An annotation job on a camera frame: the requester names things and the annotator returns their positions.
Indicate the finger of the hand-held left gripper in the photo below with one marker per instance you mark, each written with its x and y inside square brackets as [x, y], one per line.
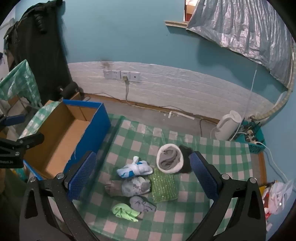
[32, 140]
[13, 120]

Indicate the grey patterned cloth bundle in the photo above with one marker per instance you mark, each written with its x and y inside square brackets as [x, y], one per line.
[131, 186]

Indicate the green checkered plastic sheet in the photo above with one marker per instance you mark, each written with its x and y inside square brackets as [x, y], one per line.
[20, 81]

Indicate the green checkered tablecloth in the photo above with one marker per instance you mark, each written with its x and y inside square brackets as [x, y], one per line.
[138, 143]

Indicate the black plush cloth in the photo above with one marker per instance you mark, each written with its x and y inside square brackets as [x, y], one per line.
[186, 153]

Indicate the white plastic strip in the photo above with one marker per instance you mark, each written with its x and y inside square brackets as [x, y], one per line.
[182, 115]

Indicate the white wall socket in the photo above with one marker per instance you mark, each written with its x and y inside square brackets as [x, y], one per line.
[125, 73]
[135, 76]
[116, 74]
[107, 74]

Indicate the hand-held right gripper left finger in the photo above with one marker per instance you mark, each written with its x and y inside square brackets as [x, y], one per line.
[83, 176]

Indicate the white and blue plastic bag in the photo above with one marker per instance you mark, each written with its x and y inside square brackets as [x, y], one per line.
[136, 169]

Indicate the teal plastic basket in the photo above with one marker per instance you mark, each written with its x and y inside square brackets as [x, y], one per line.
[256, 148]

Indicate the lime green cloth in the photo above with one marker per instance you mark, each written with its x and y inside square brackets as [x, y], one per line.
[122, 209]

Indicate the white electric kettle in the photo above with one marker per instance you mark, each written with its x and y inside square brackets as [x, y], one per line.
[229, 127]

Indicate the grey sock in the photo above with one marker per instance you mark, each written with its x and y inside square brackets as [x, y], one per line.
[141, 202]

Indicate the blue cardboard box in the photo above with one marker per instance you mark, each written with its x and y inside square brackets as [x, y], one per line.
[57, 139]

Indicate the white power strip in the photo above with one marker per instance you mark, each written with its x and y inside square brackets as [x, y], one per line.
[251, 138]

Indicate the silver tarp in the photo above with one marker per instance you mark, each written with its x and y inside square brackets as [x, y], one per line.
[242, 27]

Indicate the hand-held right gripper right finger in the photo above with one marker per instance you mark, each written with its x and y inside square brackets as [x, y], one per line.
[203, 176]

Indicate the green bubble wrap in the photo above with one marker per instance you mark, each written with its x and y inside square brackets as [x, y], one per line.
[163, 187]

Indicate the black hanging clothing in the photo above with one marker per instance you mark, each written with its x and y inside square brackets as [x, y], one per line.
[39, 58]

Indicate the white fleece hat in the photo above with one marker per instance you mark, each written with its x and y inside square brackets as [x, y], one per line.
[170, 170]

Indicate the black cylinder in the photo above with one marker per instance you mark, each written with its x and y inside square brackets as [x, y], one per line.
[69, 89]

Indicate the wooden window sill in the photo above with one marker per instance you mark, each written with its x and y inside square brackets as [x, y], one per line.
[175, 24]

